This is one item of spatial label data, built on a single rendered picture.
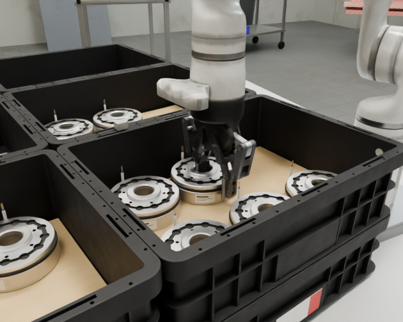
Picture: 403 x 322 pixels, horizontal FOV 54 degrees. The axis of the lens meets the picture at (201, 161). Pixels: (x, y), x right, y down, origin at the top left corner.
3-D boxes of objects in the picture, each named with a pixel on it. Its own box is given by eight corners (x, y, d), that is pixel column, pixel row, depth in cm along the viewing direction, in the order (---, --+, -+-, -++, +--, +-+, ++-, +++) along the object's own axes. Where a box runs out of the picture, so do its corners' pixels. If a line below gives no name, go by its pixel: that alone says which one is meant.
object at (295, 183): (311, 167, 65) (311, 163, 65) (369, 190, 59) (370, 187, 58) (272, 188, 59) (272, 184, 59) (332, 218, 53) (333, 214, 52)
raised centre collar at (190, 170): (205, 160, 66) (205, 157, 66) (224, 172, 63) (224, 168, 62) (181, 169, 63) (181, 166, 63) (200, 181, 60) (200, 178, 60)
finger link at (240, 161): (237, 142, 52) (226, 174, 56) (246, 151, 51) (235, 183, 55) (252, 137, 53) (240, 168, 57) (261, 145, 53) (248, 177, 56)
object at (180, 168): (207, 153, 70) (207, 150, 69) (247, 176, 63) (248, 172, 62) (158, 170, 64) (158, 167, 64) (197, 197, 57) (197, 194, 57)
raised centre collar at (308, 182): (316, 175, 62) (316, 171, 61) (345, 187, 59) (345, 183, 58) (297, 186, 59) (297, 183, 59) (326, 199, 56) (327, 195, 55)
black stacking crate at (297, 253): (256, 149, 82) (260, 96, 76) (393, 217, 60) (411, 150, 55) (67, 217, 60) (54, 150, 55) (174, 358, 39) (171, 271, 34)
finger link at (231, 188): (224, 165, 57) (223, 195, 59) (239, 174, 54) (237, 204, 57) (232, 163, 57) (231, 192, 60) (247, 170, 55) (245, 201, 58)
